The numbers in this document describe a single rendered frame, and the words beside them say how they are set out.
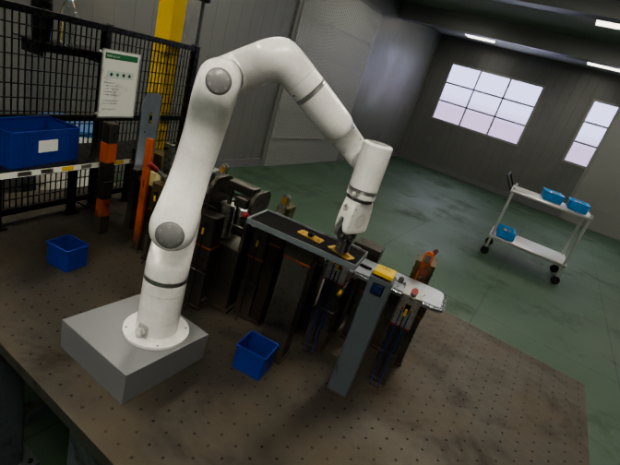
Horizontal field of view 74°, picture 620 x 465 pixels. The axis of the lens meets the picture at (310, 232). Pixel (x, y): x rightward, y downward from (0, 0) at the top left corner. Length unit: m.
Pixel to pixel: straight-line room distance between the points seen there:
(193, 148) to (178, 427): 0.72
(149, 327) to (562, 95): 10.91
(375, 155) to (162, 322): 0.75
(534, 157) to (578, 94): 1.57
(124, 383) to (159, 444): 0.18
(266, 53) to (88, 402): 0.99
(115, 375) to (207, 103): 0.74
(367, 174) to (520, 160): 10.45
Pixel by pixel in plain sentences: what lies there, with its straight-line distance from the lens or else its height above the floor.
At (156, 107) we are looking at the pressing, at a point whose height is 1.28.
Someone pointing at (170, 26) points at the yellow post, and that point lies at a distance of 2.51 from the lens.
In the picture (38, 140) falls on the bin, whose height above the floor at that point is 1.12.
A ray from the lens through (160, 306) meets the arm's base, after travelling 1.25.
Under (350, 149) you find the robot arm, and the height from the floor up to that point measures 1.45.
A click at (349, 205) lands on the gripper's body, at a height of 1.32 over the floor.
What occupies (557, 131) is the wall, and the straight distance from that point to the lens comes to 11.47.
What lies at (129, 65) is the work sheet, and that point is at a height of 1.39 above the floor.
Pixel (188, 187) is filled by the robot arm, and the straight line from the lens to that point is 1.09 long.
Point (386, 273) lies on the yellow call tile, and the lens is 1.23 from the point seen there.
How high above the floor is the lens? 1.64
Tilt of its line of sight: 21 degrees down
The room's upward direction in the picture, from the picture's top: 17 degrees clockwise
